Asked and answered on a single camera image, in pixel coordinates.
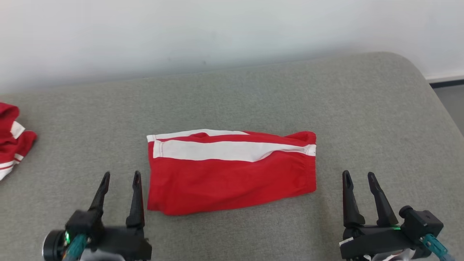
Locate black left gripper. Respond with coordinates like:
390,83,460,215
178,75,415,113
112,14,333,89
87,171,153,261

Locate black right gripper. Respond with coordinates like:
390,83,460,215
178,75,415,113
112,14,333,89
339,170,414,260

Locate red shorts with white stripe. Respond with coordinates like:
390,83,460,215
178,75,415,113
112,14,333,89
146,129,317,216

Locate red jersey with white trim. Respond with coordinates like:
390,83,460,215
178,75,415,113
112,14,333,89
0,102,38,181

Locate grey fabric sofa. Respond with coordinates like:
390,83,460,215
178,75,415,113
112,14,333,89
0,51,464,261

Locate teal left arm cable plug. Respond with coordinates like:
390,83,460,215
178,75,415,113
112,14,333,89
65,234,88,261

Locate teal arm cable plug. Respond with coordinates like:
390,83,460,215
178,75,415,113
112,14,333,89
65,234,88,261
422,234,455,261

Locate teal right arm cable plug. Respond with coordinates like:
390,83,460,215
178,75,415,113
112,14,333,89
422,234,455,261

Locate white wall skirting board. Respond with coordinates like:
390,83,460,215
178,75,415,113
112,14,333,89
426,74,464,88

